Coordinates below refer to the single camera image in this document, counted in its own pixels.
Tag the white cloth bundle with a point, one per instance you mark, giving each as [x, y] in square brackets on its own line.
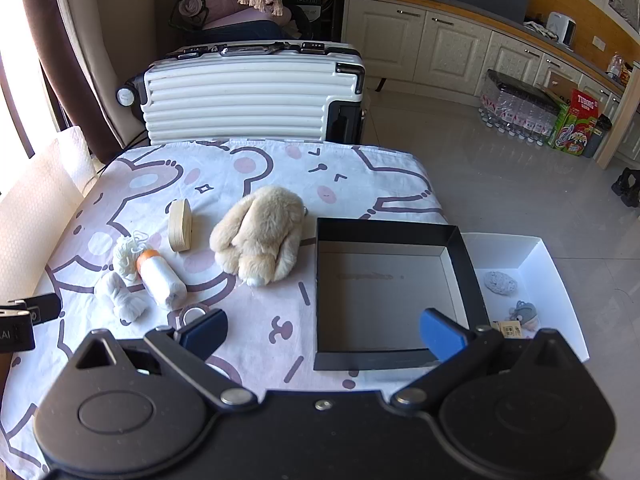
[120, 297]

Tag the grey mouse charm with tag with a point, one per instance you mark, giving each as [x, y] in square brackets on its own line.
[524, 314]

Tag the white open box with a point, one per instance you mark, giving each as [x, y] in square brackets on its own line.
[530, 260]

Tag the white ribbed suitcase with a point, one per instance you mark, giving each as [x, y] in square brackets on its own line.
[240, 100]

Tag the bear printed tablecloth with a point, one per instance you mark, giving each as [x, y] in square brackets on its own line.
[100, 220]

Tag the beige oval disc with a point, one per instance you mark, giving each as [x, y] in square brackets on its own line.
[179, 227]

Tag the pack of water bottles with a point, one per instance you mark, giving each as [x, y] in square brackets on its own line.
[515, 110]

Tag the grey yarn ball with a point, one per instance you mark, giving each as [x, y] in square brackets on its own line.
[500, 282]

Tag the cream kitchen cabinet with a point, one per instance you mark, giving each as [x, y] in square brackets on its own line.
[450, 45]

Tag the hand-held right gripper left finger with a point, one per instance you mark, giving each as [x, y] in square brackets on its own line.
[202, 334]

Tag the white wall socket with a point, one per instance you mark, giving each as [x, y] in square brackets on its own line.
[600, 43]

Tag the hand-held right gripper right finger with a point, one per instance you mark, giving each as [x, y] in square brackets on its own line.
[442, 336]

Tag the black floor object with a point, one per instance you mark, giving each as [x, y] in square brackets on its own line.
[627, 185]

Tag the black bin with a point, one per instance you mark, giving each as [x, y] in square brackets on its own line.
[597, 137]

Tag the beige plush rabbit toy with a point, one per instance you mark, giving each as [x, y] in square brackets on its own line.
[260, 235]

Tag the white yarn pompom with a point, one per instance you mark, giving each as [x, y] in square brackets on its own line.
[125, 260]

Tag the orange tape roll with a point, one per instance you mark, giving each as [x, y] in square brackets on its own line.
[162, 282]

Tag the white countertop appliance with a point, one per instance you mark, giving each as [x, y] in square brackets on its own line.
[562, 27]

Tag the brown cardboard box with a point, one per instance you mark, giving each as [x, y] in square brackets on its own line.
[562, 85]

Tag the green colourful carton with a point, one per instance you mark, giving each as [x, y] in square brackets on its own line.
[570, 132]

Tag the snack bag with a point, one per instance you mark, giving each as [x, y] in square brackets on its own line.
[616, 65]

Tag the red carton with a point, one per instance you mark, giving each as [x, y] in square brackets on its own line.
[585, 102]

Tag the brown curtain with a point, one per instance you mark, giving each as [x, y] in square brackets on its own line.
[55, 60]

